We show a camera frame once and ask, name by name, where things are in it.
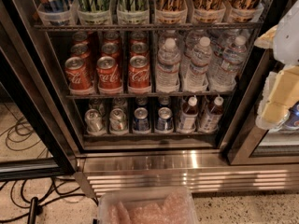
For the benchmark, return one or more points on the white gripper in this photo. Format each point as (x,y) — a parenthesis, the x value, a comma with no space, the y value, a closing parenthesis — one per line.
(288,42)

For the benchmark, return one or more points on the coca-cola can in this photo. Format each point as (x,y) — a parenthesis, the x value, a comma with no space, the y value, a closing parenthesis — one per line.
(108,73)
(77,73)
(82,50)
(139,48)
(139,72)
(112,50)

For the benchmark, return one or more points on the clear plastic bin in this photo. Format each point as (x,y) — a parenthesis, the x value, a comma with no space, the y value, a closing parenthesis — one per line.
(157,205)

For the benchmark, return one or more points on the silver can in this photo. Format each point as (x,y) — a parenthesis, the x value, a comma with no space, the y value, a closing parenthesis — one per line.
(118,122)
(93,120)

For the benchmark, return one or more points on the stainless fridge base grille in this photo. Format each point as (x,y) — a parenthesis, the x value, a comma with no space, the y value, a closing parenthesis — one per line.
(198,170)

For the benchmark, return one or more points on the left tea bottle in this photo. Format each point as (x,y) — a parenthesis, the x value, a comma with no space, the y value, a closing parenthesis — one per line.
(188,115)

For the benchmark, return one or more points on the front middle Coca-Cola can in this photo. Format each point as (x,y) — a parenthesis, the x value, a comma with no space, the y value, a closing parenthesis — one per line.
(108,73)

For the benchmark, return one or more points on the front left Coca-Cola can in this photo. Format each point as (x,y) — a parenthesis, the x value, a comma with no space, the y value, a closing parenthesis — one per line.
(77,73)

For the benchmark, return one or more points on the water bottle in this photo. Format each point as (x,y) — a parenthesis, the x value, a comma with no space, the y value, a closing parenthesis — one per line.
(199,57)
(167,66)
(221,76)

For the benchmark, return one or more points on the blue can front left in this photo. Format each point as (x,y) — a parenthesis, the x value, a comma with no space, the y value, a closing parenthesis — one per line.
(141,122)

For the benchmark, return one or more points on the blue can front right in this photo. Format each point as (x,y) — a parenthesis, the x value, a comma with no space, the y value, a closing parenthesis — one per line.
(164,123)

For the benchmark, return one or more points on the wire shelf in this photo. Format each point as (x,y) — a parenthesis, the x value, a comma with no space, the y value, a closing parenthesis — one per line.
(148,27)
(150,94)

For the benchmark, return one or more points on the front left water bottle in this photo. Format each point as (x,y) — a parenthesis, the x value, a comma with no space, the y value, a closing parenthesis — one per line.
(167,66)

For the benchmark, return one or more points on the silver can front left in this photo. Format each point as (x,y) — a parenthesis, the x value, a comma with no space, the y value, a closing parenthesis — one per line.
(93,120)

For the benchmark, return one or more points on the open fridge glass door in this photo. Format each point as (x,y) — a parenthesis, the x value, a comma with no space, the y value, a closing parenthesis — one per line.
(31,76)

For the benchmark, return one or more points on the blue can behind right door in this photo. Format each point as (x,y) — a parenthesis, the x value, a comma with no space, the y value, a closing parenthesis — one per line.
(292,123)

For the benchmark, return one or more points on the middle wire shelf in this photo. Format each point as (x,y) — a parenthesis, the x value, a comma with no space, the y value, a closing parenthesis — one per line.
(150,94)

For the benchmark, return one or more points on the front right water bottle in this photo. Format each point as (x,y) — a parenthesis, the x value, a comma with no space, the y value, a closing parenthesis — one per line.
(221,76)

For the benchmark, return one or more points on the front right Coca-Cola can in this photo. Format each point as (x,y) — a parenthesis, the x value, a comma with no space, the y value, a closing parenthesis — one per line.
(139,72)

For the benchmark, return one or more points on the right fridge glass door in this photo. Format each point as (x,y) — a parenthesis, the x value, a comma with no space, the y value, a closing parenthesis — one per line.
(245,140)

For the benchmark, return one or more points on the tea bottle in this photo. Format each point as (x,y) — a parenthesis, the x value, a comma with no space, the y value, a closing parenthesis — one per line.
(211,115)
(188,115)

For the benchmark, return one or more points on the top wire shelf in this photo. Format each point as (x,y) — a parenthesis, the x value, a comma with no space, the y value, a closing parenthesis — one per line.
(148,27)

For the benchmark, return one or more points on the right tea bottle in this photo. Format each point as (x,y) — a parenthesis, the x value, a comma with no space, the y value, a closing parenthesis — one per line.
(211,115)

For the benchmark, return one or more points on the front middle water bottle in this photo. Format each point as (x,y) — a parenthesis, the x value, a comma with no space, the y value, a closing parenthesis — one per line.
(199,57)

